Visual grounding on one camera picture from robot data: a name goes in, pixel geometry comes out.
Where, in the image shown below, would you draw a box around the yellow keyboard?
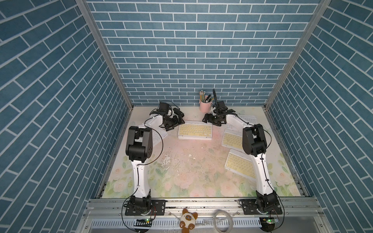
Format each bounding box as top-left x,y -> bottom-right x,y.
224,149 -> 256,182
178,121 -> 213,140
221,129 -> 244,152

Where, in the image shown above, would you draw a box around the white keyboard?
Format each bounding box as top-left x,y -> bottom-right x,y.
152,127 -> 168,147
226,114 -> 257,132

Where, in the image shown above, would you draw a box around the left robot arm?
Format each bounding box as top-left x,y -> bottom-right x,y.
124,108 -> 185,216

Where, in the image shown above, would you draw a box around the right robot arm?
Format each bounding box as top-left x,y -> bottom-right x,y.
203,113 -> 279,214

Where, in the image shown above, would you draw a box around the pink pen cup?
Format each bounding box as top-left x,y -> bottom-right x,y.
199,95 -> 212,114

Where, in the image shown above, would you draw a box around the plush toy cat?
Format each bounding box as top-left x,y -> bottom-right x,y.
179,208 -> 198,233

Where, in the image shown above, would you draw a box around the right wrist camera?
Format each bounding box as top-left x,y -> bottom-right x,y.
213,89 -> 228,115

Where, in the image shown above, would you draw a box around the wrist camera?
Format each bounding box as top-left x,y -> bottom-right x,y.
157,102 -> 173,117
213,89 -> 228,115

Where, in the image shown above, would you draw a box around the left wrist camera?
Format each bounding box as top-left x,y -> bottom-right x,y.
157,102 -> 173,117

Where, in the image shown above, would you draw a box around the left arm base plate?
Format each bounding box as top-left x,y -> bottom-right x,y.
124,199 -> 166,216

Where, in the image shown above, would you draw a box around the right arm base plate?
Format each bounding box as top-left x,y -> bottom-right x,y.
238,199 -> 283,215

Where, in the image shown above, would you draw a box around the coiled white cable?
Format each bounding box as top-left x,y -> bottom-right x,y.
212,209 -> 234,233

